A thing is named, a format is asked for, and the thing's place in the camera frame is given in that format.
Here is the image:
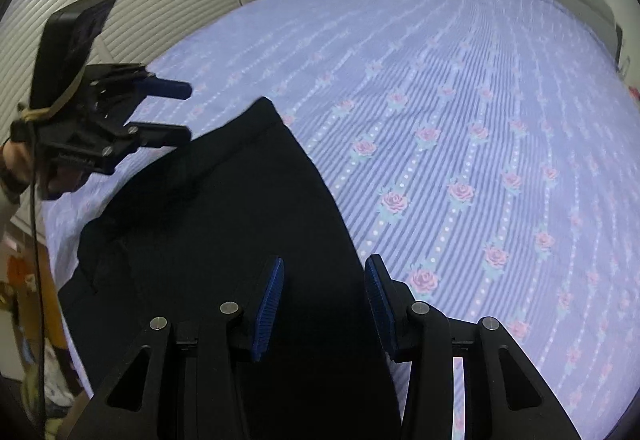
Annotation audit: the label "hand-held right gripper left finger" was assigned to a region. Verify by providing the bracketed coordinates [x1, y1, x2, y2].
[60, 256, 286, 440]

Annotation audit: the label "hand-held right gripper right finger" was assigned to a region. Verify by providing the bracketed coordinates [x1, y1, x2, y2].
[364, 254, 583, 440]

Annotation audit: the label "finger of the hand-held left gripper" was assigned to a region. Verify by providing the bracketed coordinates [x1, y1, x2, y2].
[101, 122, 192, 161]
[139, 74, 192, 100]

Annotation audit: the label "black pants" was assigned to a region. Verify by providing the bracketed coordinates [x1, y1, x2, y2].
[57, 96, 403, 440]

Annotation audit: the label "person's left hand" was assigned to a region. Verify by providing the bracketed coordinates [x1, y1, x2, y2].
[2, 140, 86, 201]

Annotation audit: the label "orange cloth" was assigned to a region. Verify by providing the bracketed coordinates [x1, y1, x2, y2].
[5, 255, 61, 351]

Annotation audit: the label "purple floral bedspread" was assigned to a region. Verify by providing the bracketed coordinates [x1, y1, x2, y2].
[42, 0, 640, 440]

